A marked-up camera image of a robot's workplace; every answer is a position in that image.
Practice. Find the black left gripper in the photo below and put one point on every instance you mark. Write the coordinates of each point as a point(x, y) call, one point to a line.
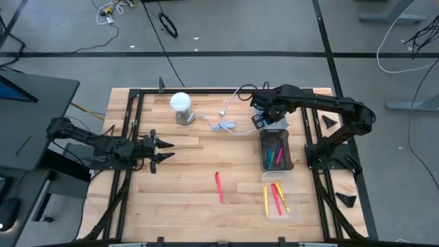
point(147, 147)

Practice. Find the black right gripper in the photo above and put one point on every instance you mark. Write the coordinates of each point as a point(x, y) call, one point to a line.
point(274, 101)

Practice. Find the purple short highlighter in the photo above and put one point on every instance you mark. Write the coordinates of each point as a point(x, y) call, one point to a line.
point(277, 152)

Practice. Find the light blue short highlighter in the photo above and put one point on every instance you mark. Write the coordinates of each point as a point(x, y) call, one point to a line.
point(269, 156)

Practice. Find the pink Sharpie highlighter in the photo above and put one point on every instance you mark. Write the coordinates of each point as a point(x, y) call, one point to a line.
point(219, 188)

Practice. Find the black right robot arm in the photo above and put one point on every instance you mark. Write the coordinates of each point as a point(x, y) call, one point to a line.
point(326, 103)

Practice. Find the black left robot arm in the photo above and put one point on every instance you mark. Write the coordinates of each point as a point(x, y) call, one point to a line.
point(85, 137)

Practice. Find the dark smoky plastic bin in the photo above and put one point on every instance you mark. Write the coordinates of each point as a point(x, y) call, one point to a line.
point(286, 137)

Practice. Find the spare black gripper finger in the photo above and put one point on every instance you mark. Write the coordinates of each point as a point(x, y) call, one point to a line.
point(347, 199)
point(328, 120)

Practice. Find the black table edge clamp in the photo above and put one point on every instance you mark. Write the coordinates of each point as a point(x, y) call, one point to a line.
point(281, 241)
point(160, 241)
point(160, 84)

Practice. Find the clear plastic bin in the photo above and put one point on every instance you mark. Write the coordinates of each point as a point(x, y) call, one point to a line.
point(291, 192)

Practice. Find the black office desk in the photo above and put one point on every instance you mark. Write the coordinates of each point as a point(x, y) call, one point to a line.
point(34, 130)

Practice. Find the grey desk leg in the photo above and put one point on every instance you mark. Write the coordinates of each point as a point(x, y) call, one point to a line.
point(411, 104)
point(391, 18)

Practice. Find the computer monitor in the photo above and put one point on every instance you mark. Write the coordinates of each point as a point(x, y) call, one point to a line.
point(13, 92)

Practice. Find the black glowing computer mouse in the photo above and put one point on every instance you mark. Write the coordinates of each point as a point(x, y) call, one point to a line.
point(8, 211)

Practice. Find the black aluminium rig frame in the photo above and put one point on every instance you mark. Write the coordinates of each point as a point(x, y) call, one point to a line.
point(223, 91)

